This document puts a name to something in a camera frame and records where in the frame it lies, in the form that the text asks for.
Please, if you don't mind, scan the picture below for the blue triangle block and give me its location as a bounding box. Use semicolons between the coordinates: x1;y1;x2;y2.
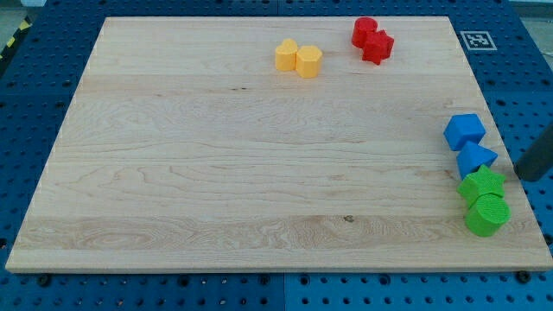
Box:
456;141;499;179

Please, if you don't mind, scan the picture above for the wooden board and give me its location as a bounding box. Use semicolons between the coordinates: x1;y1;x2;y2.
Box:
6;16;552;274

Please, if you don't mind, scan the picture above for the yellow heart block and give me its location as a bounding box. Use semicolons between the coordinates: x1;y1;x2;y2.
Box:
275;38;298;72

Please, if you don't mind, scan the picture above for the yellow hexagon block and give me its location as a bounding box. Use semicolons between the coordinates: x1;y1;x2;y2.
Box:
296;46;322;79

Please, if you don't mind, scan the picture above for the red star block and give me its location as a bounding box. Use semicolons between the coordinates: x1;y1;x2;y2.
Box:
362;30;394;65

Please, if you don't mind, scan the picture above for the red cylinder block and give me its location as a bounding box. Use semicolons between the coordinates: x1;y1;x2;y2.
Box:
351;16;378;48

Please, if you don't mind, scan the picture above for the blue cube block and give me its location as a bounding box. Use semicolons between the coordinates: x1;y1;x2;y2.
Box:
443;113;486;151

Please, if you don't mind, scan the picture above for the green star block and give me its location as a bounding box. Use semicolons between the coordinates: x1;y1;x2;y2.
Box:
457;164;505;207

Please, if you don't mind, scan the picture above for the green cylinder block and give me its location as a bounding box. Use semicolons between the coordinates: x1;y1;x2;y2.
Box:
465;194;512;237

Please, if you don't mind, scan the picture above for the white fiducial marker tag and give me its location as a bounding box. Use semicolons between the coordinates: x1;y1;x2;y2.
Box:
461;30;497;51

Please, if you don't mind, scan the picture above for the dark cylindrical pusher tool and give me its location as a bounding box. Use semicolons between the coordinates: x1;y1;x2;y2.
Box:
514;122;552;182

